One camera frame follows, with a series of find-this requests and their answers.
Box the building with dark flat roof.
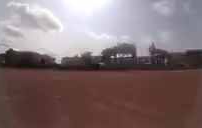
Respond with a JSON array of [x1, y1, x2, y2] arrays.
[[184, 48, 202, 66]]

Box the tall dark tree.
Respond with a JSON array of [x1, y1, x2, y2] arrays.
[[147, 41, 170, 65]]

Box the long low pale building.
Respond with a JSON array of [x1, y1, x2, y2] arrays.
[[60, 54, 151, 66]]

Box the clump of dark trees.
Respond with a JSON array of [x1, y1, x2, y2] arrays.
[[100, 42, 138, 65]]

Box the low dark buildings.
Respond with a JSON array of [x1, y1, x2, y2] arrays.
[[0, 48, 57, 67]]

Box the red running track surface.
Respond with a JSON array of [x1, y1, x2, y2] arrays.
[[0, 67, 202, 128]]

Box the dark grass strip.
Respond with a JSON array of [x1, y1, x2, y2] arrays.
[[0, 63, 202, 71]]

